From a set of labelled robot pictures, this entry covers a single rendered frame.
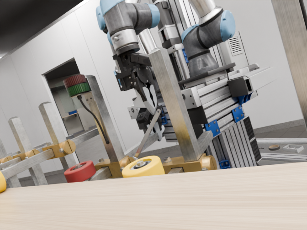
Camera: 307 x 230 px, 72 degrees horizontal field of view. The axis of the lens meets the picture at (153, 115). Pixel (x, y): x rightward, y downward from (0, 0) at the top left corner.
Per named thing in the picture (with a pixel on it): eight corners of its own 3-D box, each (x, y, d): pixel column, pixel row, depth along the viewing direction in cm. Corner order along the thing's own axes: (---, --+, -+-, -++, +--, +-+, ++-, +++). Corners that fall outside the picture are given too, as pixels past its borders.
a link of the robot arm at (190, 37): (196, 56, 116) (188, 32, 114) (217, 47, 105) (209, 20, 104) (182, 60, 108) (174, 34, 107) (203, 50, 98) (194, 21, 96)
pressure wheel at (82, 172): (93, 194, 65) (79, 160, 64) (111, 193, 61) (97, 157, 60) (72, 210, 58) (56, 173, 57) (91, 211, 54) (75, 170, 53)
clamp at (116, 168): (108, 172, 73) (103, 159, 73) (138, 169, 66) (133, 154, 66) (97, 180, 69) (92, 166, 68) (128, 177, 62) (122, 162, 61)
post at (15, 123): (56, 213, 98) (15, 117, 93) (60, 213, 96) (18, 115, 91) (49, 218, 95) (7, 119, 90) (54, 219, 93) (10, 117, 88)
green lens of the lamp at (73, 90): (81, 94, 64) (78, 87, 64) (94, 89, 61) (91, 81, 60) (65, 98, 59) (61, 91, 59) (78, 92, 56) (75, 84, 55)
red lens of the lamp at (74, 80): (78, 86, 64) (75, 80, 63) (91, 81, 60) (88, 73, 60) (61, 90, 59) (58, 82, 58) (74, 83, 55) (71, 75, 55)
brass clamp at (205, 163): (173, 173, 61) (168, 157, 60) (219, 169, 54) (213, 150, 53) (164, 184, 56) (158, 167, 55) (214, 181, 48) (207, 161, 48)
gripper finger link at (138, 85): (147, 100, 64) (138, 72, 63) (152, 98, 63) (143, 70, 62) (139, 103, 60) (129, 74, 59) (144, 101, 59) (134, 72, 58)
